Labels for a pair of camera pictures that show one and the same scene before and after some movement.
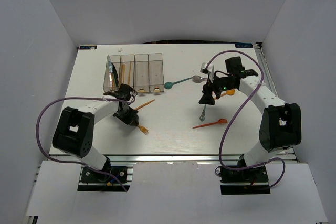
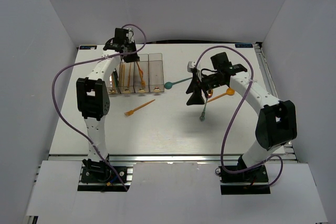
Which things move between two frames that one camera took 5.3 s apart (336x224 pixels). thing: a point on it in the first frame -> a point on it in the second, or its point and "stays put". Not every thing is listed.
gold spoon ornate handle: (202, 117) stays put
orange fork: (144, 129) -> (143, 84)
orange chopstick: (122, 76) stays put
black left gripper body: (127, 116) -> (130, 58)
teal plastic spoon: (169, 85) stays put
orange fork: (145, 104) stays put
